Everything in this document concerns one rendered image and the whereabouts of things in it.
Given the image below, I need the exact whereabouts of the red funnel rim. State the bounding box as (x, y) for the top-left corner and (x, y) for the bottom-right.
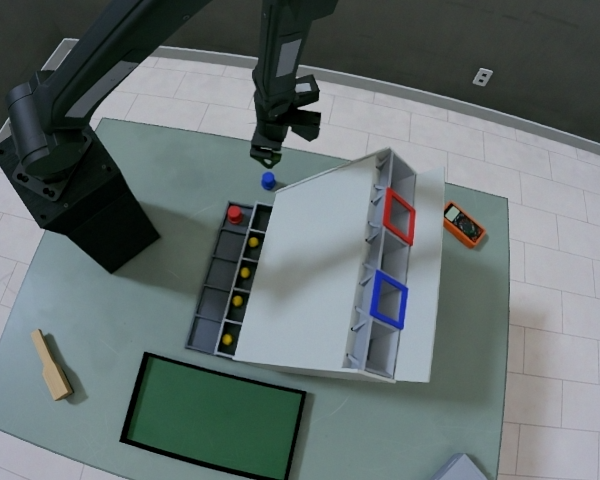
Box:
(382, 187), (416, 246)

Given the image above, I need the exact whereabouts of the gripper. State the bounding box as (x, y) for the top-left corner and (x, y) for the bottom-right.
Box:
(250, 115), (283, 169)

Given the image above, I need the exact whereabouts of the blue funnel band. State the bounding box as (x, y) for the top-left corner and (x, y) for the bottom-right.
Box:
(369, 270), (408, 330)

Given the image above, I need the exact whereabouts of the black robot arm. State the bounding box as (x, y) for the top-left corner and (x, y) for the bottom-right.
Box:
(5, 0), (338, 203)

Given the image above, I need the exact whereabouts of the orange digital multimeter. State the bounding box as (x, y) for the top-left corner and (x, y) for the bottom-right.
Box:
(443, 201), (486, 249)

